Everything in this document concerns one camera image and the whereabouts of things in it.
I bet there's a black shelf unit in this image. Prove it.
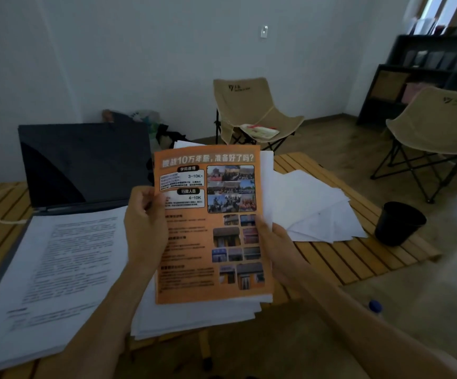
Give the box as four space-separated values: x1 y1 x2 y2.
356 34 457 129

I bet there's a person's left forearm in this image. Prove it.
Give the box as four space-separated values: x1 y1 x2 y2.
30 264 160 379

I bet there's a pink storage box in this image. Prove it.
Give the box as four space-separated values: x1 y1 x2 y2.
401 82 435 104

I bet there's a beige folding chair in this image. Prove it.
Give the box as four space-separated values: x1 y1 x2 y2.
370 86 457 205
212 77 306 153

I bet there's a black plastic pot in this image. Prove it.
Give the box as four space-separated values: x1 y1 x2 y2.
374 201 428 247

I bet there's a tall narrow window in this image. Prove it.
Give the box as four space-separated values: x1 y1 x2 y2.
410 0 457 36

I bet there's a woven storage basket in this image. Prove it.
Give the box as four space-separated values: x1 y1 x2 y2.
370 71 411 103

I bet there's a red and white booklet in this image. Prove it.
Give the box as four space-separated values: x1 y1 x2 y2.
239 123 281 140

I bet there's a sorted text document stack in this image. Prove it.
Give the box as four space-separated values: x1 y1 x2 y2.
0 207 131 374

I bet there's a grey laptop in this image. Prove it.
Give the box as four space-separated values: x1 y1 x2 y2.
0 122 155 291

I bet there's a pile of white papers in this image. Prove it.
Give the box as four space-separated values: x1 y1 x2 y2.
269 169 369 245

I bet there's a person's left hand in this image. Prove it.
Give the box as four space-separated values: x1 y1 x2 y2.
124 186 170 273

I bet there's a person's right hand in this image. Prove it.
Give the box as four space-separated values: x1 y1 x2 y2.
254 215 312 291

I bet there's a wooden slatted table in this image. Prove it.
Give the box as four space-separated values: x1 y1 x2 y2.
0 152 442 379

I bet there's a person's right forearm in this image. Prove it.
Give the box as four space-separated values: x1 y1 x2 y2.
289 270 457 379

